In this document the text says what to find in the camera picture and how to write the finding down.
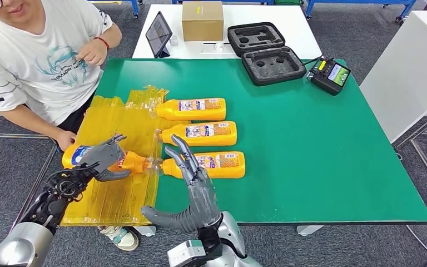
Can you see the person's left hand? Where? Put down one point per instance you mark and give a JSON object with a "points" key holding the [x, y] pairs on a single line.
{"points": [[93, 53]]}

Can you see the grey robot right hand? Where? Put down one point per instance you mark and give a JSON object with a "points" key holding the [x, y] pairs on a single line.
{"points": [[200, 206]]}

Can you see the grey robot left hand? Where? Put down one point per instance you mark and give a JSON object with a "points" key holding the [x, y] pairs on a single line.
{"points": [[105, 156]]}

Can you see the person's right hand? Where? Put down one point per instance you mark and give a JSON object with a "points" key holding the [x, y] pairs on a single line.
{"points": [[66, 140]]}

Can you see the orange detergent bottle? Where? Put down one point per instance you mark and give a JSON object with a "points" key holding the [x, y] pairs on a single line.
{"points": [[198, 115], [228, 169], [217, 140], [134, 162]]}

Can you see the person's right forearm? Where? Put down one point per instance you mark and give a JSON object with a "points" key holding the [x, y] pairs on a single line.
{"points": [[33, 121]]}

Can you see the person's left forearm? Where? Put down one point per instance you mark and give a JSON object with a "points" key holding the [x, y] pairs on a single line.
{"points": [[114, 35]]}

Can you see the yellow taped cardboard sheet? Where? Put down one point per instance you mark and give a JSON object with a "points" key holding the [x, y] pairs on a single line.
{"points": [[117, 199]]}

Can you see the white table foot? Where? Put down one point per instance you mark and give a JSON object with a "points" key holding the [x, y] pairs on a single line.
{"points": [[307, 230], [145, 231]]}

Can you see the person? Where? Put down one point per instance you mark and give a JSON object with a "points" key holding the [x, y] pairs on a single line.
{"points": [[33, 66]]}

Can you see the black tablet on stand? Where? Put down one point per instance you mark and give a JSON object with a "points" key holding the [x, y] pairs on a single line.
{"points": [[158, 35]]}

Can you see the small white charger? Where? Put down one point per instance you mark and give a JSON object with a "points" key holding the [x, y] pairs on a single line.
{"points": [[173, 40]]}

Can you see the white and teal shoe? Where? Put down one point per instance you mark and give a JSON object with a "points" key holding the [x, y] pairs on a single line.
{"points": [[123, 239]]}

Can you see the brown cardboard box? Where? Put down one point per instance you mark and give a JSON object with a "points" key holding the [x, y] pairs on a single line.
{"points": [[202, 24]]}

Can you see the white flat card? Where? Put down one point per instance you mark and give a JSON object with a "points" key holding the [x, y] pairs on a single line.
{"points": [[208, 50]]}

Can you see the small clear round item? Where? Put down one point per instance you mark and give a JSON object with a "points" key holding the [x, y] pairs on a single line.
{"points": [[219, 47]]}

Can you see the black foam-lined open case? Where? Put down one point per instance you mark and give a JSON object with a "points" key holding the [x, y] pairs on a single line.
{"points": [[274, 66]]}

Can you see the black remote controller with screen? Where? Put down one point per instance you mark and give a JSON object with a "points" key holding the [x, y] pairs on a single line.
{"points": [[329, 78]]}

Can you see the white table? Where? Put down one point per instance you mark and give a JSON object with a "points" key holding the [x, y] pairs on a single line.
{"points": [[291, 40]]}

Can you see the white cabinet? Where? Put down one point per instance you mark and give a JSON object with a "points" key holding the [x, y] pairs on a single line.
{"points": [[412, 70]]}

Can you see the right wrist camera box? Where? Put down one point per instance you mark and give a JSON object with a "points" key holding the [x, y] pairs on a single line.
{"points": [[186, 254]]}

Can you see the blue metal cart frame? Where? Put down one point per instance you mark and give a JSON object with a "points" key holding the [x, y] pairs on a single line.
{"points": [[308, 9], [135, 7]]}

